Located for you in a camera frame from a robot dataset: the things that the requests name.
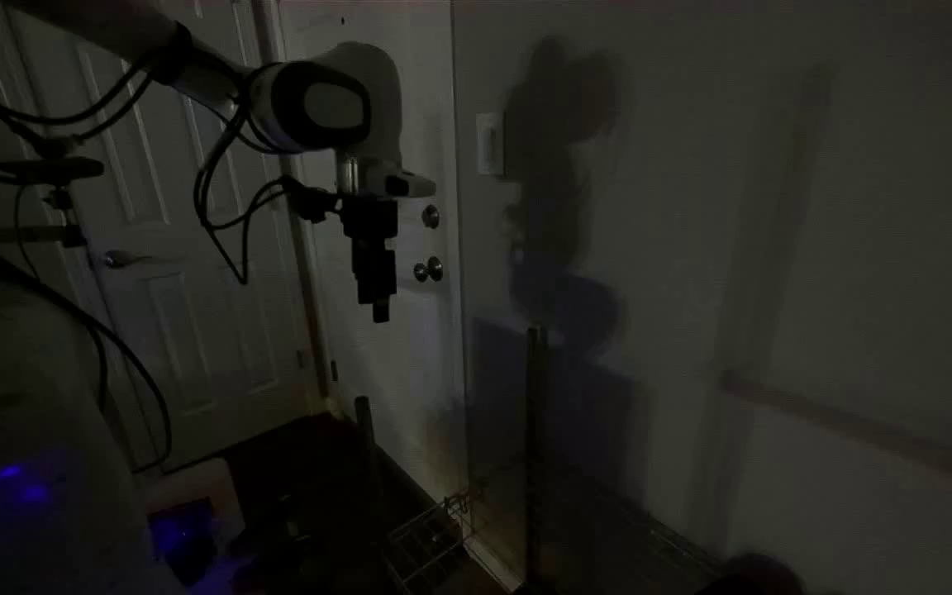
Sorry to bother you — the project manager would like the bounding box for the white wall light switch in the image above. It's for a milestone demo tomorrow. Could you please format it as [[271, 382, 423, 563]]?
[[476, 113, 502, 178]]

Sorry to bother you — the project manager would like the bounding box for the lever door handle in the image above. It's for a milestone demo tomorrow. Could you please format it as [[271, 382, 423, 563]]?
[[101, 251, 152, 272]]

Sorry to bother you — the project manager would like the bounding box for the white panel door with knobs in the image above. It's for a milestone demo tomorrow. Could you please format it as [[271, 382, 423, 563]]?
[[271, 0, 466, 496]]

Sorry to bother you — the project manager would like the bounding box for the round metal door knob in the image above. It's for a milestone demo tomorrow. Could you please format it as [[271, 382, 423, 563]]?
[[412, 258, 446, 285]]

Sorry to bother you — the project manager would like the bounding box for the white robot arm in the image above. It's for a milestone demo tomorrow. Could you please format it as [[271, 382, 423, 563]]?
[[8, 0, 437, 325]]

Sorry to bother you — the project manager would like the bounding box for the wooden wall rail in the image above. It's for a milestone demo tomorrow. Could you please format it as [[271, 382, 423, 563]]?
[[719, 371, 952, 475]]

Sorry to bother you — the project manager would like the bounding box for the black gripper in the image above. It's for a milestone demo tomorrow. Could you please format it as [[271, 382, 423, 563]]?
[[340, 197, 400, 325]]

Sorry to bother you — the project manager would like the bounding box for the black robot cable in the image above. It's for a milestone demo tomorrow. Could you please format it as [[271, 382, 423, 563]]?
[[188, 96, 315, 291]]

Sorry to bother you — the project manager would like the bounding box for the round metal deadbolt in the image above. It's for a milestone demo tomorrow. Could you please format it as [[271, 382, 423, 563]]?
[[420, 205, 441, 228]]

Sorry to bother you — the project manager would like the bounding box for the white background panel door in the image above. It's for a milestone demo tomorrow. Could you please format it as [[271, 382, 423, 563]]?
[[0, 0, 315, 469]]

